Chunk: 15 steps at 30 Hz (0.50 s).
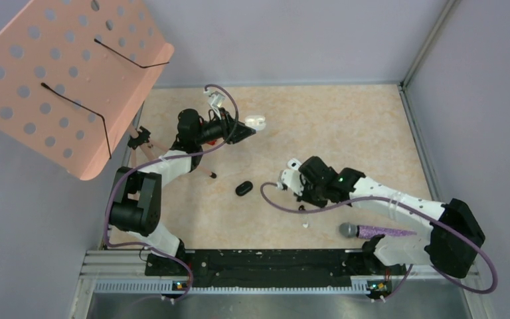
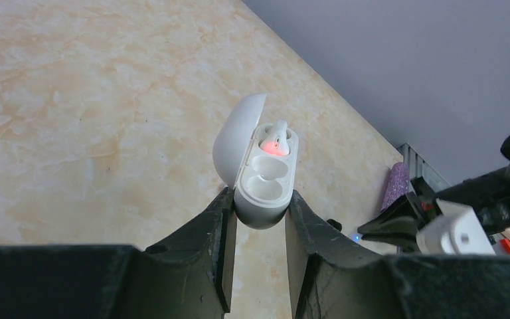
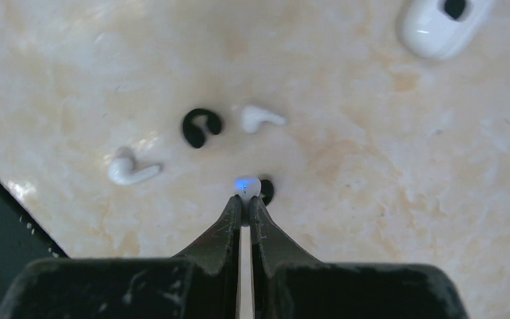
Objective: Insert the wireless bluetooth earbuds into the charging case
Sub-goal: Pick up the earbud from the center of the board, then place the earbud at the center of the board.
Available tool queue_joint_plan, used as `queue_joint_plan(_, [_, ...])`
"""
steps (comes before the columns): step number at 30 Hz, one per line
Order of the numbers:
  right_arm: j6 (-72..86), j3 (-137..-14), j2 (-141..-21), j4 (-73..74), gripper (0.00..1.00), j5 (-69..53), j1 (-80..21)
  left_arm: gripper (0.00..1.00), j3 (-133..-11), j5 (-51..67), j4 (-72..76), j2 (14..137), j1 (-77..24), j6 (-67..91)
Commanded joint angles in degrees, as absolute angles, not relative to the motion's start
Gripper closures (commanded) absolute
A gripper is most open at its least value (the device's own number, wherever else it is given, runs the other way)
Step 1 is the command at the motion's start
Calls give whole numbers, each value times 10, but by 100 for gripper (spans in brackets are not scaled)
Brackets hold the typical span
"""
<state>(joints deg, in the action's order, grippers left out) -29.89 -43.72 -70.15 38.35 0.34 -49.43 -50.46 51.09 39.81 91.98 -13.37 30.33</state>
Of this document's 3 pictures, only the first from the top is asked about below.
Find pink perforated music stand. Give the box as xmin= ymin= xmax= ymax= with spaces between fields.
xmin=0 ymin=1 xmax=175 ymax=181

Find white oval charging case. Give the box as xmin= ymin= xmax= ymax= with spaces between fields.
xmin=244 ymin=115 xmax=266 ymax=132

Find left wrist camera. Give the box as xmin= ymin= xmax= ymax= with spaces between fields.
xmin=204 ymin=90 xmax=226 ymax=112

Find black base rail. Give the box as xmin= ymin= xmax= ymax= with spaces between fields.
xmin=145 ymin=249 xmax=408 ymax=289

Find purple glitter microphone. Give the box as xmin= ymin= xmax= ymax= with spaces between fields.
xmin=338 ymin=223 xmax=416 ymax=239

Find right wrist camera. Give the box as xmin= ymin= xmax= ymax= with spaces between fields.
xmin=277 ymin=158 xmax=304 ymax=196

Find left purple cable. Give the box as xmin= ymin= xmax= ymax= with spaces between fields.
xmin=103 ymin=84 xmax=240 ymax=304

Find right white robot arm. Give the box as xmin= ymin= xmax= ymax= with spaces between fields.
xmin=274 ymin=156 xmax=496 ymax=278

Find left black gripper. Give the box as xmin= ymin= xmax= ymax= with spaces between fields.
xmin=194 ymin=107 xmax=255 ymax=145

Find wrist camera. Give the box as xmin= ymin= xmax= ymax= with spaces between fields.
xmin=277 ymin=158 xmax=304 ymax=196
xmin=204 ymin=90 xmax=226 ymax=112

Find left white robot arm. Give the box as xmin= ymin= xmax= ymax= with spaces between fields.
xmin=108 ymin=108 xmax=256 ymax=275

